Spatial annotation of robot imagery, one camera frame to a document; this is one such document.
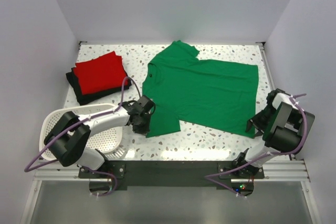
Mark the folded red t shirt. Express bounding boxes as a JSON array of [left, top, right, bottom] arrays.
[[73, 51, 127, 95]]

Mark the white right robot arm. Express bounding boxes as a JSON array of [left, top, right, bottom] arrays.
[[232, 89, 315, 178]]

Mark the white plastic basket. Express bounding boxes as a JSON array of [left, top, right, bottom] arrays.
[[39, 103, 122, 154]]

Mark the aluminium front rail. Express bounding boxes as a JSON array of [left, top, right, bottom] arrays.
[[33, 140, 312, 183]]

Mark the green t shirt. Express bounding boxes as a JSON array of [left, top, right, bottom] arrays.
[[142, 41, 259, 138]]

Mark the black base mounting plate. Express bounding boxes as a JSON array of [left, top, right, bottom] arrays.
[[78, 161, 265, 195]]

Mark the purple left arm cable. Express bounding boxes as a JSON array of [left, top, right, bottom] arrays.
[[24, 76, 142, 197]]

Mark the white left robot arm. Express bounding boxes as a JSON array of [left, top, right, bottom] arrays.
[[43, 95, 156, 178]]

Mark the folded black t shirt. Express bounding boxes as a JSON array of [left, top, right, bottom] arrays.
[[66, 65, 131, 105]]

